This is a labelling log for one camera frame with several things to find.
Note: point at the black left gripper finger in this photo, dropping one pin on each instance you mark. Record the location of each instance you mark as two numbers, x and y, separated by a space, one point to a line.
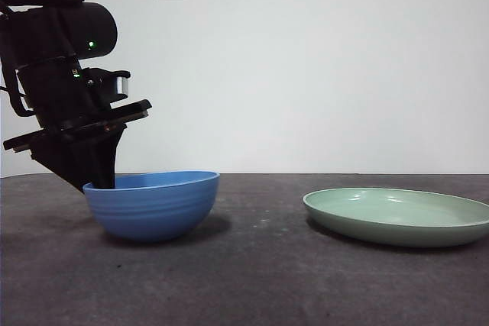
107 158
65 162

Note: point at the blue ribbed bowl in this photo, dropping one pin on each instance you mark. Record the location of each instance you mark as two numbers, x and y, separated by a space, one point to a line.
153 211

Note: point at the green shallow plate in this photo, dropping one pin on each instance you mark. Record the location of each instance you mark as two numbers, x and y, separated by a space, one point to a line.
389 232

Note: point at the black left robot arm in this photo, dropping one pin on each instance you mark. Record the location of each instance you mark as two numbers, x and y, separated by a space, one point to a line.
95 32

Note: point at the pale grey left wrist camera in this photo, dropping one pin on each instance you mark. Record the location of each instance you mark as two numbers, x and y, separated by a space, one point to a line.
123 85

